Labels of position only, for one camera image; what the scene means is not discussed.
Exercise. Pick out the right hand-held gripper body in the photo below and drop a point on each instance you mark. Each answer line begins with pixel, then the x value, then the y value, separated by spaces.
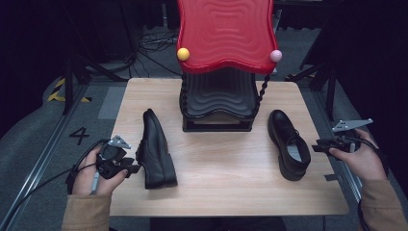
pixel 344 141

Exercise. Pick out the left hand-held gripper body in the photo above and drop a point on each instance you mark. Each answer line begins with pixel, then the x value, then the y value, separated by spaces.
pixel 110 159

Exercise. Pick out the black leather shoe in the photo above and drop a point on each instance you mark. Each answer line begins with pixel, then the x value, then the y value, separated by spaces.
pixel 155 154
pixel 288 144

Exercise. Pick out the person's right hand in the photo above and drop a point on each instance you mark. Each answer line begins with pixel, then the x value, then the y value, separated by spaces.
pixel 364 162

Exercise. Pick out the person's left hand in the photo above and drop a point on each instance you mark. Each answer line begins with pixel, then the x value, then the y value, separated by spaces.
pixel 84 174

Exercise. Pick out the black tape piece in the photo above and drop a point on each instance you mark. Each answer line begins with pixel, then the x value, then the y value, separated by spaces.
pixel 332 177

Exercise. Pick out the black metal stand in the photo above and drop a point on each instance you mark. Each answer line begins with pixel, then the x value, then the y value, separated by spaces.
pixel 72 70
pixel 324 80

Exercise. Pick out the yellow and black floor tape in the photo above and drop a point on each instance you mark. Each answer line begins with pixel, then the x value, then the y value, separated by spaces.
pixel 59 93

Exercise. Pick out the red and black shoe rack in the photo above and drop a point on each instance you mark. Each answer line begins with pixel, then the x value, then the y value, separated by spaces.
pixel 224 48

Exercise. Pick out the metal floor rail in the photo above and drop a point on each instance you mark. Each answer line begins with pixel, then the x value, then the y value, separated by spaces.
pixel 41 160
pixel 344 166

